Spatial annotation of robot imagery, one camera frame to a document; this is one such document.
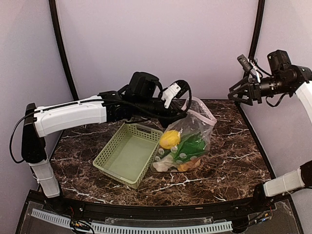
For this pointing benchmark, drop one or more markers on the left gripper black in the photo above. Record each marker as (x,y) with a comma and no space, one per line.
(173,115)

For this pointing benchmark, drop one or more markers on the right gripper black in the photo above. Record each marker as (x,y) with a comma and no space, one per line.
(253,92)

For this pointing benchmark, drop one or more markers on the yellow lemon top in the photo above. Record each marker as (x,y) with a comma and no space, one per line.
(170,139)

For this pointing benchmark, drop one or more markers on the clear zip top bag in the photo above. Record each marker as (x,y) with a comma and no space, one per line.
(199,120)

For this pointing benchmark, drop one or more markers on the green white bok choy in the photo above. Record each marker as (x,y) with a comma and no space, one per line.
(191,147)

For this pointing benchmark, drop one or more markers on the beige plastic basket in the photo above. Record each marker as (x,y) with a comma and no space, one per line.
(128,154)

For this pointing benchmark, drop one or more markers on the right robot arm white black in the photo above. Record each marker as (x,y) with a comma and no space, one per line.
(283,79)

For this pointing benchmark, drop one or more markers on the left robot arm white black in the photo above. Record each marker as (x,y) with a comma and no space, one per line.
(144,97)

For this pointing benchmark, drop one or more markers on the right clear acrylic plate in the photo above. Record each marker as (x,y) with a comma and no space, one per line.
(281,221)

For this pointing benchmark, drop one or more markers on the clear acrylic plate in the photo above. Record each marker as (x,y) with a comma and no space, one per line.
(32,225)
(281,221)

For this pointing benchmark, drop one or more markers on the left clear acrylic plate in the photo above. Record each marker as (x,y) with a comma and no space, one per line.
(32,225)

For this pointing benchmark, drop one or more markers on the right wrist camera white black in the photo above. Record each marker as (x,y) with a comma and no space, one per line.
(250,68)

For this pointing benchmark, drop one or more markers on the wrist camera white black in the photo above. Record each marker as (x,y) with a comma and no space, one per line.
(175,90)
(250,68)

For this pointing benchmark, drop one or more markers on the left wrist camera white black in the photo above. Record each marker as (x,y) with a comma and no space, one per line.
(175,90)

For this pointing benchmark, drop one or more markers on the right black frame post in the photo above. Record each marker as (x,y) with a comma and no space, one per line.
(257,28)

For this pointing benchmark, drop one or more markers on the black curved front rail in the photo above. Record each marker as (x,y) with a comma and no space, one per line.
(236,209)

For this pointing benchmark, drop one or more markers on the white slotted cable duct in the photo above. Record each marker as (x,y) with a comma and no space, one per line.
(126,226)

